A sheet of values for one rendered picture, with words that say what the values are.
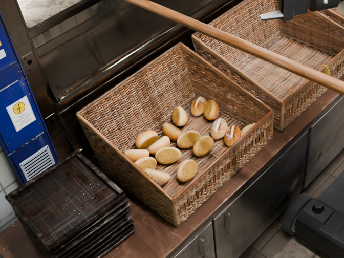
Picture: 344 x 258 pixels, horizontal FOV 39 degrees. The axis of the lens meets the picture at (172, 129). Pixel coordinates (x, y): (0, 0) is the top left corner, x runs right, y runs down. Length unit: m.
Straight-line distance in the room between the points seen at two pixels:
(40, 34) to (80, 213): 0.57
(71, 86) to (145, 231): 0.56
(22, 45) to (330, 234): 1.42
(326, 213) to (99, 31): 1.21
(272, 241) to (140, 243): 0.85
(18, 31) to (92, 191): 0.54
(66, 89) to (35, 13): 0.27
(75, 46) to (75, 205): 0.54
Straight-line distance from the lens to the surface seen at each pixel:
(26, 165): 1.75
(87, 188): 1.61
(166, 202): 1.62
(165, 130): 1.93
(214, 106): 1.99
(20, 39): 1.57
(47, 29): 1.61
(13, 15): 1.54
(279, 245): 2.34
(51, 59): 1.68
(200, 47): 2.05
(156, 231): 1.70
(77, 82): 1.73
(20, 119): 1.65
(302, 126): 2.02
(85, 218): 1.53
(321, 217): 2.19
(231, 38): 1.38
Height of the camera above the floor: 1.97
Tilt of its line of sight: 44 degrees down
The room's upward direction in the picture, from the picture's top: 8 degrees counter-clockwise
